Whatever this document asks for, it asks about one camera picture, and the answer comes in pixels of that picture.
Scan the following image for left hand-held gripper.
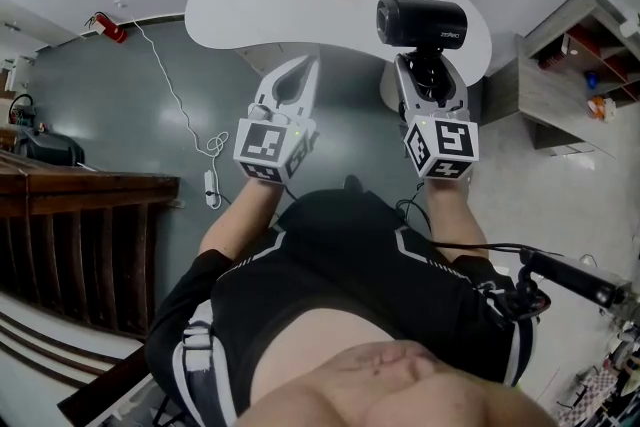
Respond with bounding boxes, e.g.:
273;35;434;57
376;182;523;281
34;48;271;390
232;55;321;185

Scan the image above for white power cable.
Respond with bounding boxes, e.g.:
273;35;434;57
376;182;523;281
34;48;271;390
130;14;232;169

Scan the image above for white power strip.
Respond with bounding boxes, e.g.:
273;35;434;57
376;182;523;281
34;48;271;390
203;169;222;211

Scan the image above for black device cable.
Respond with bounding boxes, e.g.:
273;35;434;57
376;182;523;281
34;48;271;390
394;184;526;257

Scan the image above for person's face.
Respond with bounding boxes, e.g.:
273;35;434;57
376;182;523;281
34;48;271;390
239;307;559;427

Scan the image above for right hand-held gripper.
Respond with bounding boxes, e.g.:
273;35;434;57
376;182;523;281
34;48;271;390
393;53;480;180

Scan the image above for person's right forearm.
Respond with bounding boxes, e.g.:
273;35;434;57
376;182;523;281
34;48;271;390
423;177;489;262

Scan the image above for black phone on chest mount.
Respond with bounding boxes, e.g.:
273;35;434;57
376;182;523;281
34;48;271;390
474;248;634;322

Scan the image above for person's black shirt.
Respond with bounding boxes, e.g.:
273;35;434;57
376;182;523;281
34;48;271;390
144;174;542;427

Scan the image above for grey open shelf unit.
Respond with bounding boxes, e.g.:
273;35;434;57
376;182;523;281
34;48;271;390
482;0;640;160

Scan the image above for red fire extinguisher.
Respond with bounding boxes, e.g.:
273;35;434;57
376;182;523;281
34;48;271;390
83;10;129;46

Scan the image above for orange and white toy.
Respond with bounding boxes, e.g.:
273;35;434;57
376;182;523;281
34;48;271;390
586;95;619;122

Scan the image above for black hose loop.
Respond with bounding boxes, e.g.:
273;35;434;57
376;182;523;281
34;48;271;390
6;92;37;126

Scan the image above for black equipment case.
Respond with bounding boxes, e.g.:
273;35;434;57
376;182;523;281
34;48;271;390
13;127;87;167

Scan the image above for person's left forearm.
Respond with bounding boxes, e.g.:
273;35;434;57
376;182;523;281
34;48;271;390
198;177;294;262

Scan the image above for black webcam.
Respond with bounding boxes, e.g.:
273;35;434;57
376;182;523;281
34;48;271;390
375;0;469;102

